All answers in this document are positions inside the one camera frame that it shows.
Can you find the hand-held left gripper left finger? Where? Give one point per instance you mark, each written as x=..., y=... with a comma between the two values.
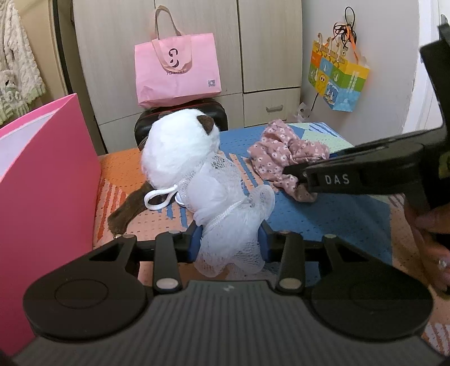
x=192, y=244

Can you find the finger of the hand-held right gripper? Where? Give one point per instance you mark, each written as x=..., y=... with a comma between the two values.
x=372, y=169

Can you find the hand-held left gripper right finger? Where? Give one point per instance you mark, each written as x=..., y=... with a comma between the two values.
x=263, y=244

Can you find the white mesh bath pouf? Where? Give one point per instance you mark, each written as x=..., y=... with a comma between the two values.
x=228, y=225

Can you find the pink floral scrunchie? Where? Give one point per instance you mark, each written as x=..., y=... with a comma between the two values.
x=277, y=155

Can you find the pink paper bag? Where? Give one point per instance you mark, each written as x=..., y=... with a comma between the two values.
x=45, y=197

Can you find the person's right hand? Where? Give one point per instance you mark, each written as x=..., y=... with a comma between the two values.
x=430, y=260

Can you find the patchwork blanket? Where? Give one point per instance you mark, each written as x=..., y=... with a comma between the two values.
x=334, y=218

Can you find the colourful gift bag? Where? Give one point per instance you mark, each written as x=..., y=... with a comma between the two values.
x=337, y=88

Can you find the white plush toy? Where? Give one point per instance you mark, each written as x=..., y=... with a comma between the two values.
x=172, y=147

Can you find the black suitcase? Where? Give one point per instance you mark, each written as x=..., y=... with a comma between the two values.
x=149, y=123

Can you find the pink tote bag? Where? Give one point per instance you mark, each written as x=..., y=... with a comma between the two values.
x=175, y=84

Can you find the beige wooden wardrobe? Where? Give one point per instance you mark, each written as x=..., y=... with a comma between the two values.
x=267, y=45

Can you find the black clothes rack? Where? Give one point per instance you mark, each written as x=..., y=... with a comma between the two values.
x=63, y=52

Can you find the cream fuzzy cardigan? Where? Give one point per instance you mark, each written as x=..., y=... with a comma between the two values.
x=17, y=52

